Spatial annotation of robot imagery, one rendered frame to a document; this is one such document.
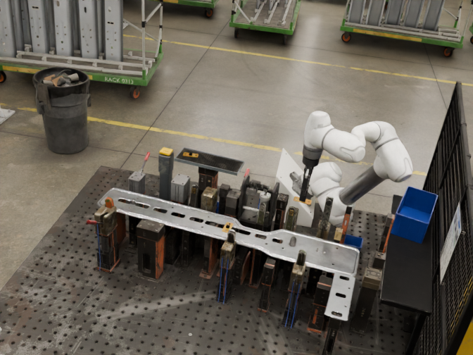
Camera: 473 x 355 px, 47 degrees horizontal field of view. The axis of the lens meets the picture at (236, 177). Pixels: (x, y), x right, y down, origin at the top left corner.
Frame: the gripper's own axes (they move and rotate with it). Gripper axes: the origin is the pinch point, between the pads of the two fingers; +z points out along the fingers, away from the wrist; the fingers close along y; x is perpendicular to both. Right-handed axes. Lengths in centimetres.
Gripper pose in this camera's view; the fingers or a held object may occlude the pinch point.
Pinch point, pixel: (303, 193)
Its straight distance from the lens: 255.0
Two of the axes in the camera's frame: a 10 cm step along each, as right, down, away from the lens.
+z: -1.1, 8.5, 5.2
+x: -9.5, -2.4, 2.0
